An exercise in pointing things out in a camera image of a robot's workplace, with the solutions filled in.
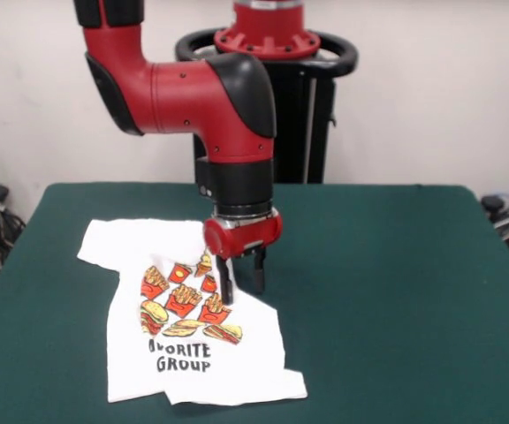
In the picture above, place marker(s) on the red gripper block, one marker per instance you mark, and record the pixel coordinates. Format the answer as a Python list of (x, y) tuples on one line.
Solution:
[(241, 238)]

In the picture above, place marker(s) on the white printed t-shirt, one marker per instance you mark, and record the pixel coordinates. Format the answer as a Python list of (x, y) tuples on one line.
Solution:
[(126, 366)]

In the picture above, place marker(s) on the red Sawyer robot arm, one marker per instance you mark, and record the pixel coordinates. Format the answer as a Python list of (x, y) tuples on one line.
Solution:
[(184, 97)]

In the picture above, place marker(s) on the dark green table cloth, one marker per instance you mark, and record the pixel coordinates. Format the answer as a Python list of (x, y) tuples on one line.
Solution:
[(413, 287)]

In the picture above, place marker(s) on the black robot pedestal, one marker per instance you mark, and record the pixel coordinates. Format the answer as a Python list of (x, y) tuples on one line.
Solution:
[(321, 132)]

